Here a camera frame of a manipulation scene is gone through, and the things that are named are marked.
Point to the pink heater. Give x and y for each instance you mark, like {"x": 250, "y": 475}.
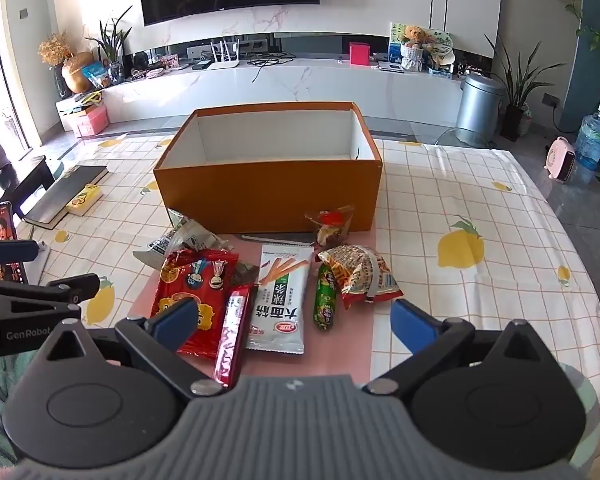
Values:
{"x": 560, "y": 160}

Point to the white scale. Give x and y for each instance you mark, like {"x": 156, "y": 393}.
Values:
{"x": 390, "y": 66}

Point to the green plant glass vase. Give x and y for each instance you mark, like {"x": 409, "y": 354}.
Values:
{"x": 112, "y": 45}

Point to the dried flowers in vase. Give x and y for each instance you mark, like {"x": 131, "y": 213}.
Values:
{"x": 55, "y": 50}

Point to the orange cardboard box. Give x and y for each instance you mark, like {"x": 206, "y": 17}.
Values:
{"x": 260, "y": 195}

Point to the blue snack bag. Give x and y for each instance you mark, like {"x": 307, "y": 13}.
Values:
{"x": 96, "y": 75}

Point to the green wrapped sausage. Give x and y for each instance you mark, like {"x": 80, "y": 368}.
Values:
{"x": 325, "y": 305}

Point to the pink box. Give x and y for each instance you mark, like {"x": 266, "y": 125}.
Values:
{"x": 92, "y": 121}

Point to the white flat strip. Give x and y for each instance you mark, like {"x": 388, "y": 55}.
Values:
{"x": 280, "y": 238}

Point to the white paper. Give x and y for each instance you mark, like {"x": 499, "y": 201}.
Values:
{"x": 39, "y": 260}

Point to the green picture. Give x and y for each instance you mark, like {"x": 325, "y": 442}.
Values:
{"x": 396, "y": 35}

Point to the round glass table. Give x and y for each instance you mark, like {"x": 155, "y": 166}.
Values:
{"x": 460, "y": 137}

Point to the wall socket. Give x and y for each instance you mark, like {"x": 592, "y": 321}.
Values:
{"x": 551, "y": 99}

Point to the silver trash can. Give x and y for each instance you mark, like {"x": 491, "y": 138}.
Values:
{"x": 477, "y": 105}

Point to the blue water bottle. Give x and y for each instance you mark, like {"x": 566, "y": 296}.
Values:
{"x": 592, "y": 142}

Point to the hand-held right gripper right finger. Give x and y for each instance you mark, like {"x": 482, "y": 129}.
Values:
{"x": 414, "y": 324}

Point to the white wall cabinet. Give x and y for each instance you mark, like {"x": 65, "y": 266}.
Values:
{"x": 465, "y": 5}

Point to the dark low table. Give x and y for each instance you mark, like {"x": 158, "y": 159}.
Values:
{"x": 32, "y": 175}

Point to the white router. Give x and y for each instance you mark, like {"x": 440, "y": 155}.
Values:
{"x": 225, "y": 62}

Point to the gold vase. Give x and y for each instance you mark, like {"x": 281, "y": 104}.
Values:
{"x": 75, "y": 75}

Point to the small yellow box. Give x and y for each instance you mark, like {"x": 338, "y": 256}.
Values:
{"x": 85, "y": 200}

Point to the dark brown snack packet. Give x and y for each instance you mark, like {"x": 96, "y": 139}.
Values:
{"x": 244, "y": 275}

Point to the smartphone on stand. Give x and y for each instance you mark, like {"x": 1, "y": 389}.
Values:
{"x": 2, "y": 222}

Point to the silver-grey snack packet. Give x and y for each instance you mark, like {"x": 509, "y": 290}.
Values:
{"x": 190, "y": 236}

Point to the red box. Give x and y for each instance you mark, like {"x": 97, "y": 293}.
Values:
{"x": 360, "y": 53}

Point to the black book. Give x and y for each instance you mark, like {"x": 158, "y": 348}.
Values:
{"x": 65, "y": 192}

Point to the pink mat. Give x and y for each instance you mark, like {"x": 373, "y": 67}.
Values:
{"x": 340, "y": 355}

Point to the potted green plant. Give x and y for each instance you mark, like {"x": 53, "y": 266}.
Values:
{"x": 514, "y": 122}

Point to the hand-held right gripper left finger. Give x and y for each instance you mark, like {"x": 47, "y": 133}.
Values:
{"x": 176, "y": 319}

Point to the round paper fan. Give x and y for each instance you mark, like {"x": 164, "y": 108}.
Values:
{"x": 439, "y": 42}

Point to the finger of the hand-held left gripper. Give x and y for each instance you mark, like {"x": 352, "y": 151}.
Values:
{"x": 10, "y": 251}
{"x": 35, "y": 292}

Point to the teddy bear bouquet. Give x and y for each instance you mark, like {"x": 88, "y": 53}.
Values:
{"x": 412, "y": 45}

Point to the orange snack packet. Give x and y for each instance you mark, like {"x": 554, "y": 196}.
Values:
{"x": 350, "y": 270}

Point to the narrow red snack packet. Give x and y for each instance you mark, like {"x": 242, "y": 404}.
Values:
{"x": 235, "y": 330}

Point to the white snack packet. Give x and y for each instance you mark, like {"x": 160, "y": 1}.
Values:
{"x": 280, "y": 320}

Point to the wide red snack packet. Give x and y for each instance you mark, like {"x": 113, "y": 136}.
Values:
{"x": 180, "y": 280}

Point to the clear candy packet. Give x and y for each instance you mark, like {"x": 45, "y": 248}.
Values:
{"x": 330, "y": 222}

